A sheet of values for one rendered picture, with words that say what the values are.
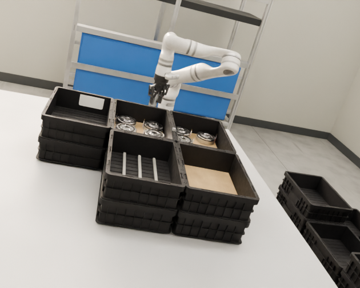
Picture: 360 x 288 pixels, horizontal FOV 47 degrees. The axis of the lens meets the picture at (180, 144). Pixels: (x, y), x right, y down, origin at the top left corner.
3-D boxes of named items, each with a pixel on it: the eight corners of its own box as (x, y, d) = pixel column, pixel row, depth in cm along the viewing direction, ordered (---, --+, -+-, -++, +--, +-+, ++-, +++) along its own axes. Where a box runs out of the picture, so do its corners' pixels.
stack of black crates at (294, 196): (262, 224, 296) (284, 170, 278) (298, 228, 304) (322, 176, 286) (284, 263, 261) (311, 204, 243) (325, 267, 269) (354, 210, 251)
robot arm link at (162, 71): (167, 80, 197) (171, 68, 195) (151, 72, 203) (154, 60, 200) (179, 79, 204) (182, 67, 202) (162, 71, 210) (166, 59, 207)
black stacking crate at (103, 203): (101, 172, 192) (106, 150, 188) (163, 183, 198) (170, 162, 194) (94, 225, 156) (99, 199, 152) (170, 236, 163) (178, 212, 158)
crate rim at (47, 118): (55, 90, 214) (56, 86, 213) (113, 102, 220) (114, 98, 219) (39, 119, 178) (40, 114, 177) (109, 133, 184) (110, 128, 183)
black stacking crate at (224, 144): (229, 175, 200) (236, 154, 196) (170, 163, 194) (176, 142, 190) (214, 140, 236) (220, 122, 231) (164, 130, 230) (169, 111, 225)
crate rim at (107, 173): (109, 133, 184) (110, 128, 183) (174, 146, 190) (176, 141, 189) (104, 179, 148) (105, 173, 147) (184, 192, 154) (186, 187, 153)
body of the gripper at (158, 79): (162, 70, 209) (158, 87, 213) (151, 71, 203) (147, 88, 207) (174, 75, 206) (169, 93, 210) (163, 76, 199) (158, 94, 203)
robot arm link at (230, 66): (241, 76, 202) (202, 84, 220) (244, 59, 205) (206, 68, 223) (230, 67, 196) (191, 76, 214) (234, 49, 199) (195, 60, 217)
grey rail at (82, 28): (72, 27, 364) (72, 22, 362) (247, 66, 412) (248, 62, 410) (71, 30, 356) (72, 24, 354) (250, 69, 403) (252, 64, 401)
